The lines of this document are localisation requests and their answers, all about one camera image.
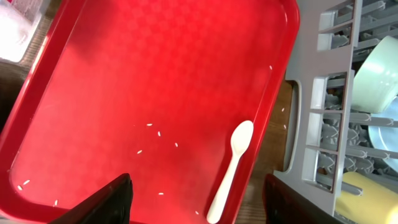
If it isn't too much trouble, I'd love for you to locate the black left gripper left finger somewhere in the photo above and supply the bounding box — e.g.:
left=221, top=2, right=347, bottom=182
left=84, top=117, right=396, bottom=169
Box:
left=50, top=173, right=133, bottom=224

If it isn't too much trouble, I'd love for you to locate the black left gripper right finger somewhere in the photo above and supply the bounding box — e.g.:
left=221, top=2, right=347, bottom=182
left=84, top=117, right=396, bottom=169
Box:
left=263, top=174, right=341, bottom=224

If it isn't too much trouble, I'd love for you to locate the white plastic spoon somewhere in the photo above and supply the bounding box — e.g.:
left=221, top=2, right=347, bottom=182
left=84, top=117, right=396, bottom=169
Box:
left=206, top=120, right=254, bottom=224

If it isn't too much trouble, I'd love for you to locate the yellow plastic cup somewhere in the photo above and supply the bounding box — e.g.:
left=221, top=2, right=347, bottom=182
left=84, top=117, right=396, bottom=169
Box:
left=335, top=172, right=397, bottom=224

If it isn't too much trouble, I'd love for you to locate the light blue plate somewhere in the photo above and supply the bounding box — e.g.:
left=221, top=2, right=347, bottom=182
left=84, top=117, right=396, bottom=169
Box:
left=368, top=97, right=397, bottom=172

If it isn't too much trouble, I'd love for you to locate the red serving tray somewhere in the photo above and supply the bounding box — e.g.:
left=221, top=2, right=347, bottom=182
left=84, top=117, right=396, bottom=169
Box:
left=1, top=0, right=300, bottom=223

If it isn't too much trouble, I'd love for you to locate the green bowl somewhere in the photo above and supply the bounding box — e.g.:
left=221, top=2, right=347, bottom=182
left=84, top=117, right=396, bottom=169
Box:
left=351, top=36, right=397, bottom=113

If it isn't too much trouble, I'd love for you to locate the grey dishwasher rack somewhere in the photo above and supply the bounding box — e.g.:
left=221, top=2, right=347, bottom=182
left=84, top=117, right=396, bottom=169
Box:
left=275, top=0, right=397, bottom=223

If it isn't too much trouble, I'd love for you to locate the clear plastic bin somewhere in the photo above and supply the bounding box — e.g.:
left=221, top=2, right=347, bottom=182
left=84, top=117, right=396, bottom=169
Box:
left=1, top=0, right=50, bottom=63

